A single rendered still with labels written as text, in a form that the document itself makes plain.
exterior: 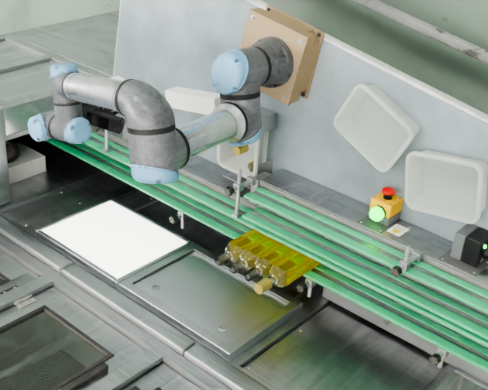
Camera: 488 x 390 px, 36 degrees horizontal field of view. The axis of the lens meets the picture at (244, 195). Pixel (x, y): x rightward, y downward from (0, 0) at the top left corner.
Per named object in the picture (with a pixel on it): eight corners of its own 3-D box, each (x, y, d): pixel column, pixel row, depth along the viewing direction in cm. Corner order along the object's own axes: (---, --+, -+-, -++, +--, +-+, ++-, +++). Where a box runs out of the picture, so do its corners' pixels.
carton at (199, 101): (176, 86, 273) (164, 90, 269) (226, 94, 258) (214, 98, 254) (178, 103, 276) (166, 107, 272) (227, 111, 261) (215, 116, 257)
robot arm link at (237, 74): (268, 46, 215) (238, 53, 205) (269, 94, 219) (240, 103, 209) (235, 45, 222) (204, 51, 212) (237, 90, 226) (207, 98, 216)
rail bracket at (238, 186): (247, 206, 250) (221, 220, 241) (251, 161, 242) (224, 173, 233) (254, 210, 248) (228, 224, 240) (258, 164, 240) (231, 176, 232)
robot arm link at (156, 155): (268, 88, 220) (156, 131, 175) (269, 138, 224) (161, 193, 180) (232, 86, 225) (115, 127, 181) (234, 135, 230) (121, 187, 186)
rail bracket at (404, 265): (412, 254, 213) (386, 273, 204) (417, 232, 209) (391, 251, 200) (424, 260, 211) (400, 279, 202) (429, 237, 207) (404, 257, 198)
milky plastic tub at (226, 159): (232, 157, 266) (215, 165, 260) (236, 97, 255) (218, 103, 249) (271, 174, 256) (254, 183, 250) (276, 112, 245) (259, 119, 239)
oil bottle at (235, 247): (265, 234, 249) (221, 259, 235) (266, 220, 246) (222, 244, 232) (279, 241, 246) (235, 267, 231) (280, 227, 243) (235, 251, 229)
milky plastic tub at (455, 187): (420, 141, 215) (405, 150, 209) (496, 155, 201) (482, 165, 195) (419, 197, 222) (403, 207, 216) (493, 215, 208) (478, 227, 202)
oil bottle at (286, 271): (307, 255, 239) (264, 283, 225) (310, 241, 237) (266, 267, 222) (322, 263, 236) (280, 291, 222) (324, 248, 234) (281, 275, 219)
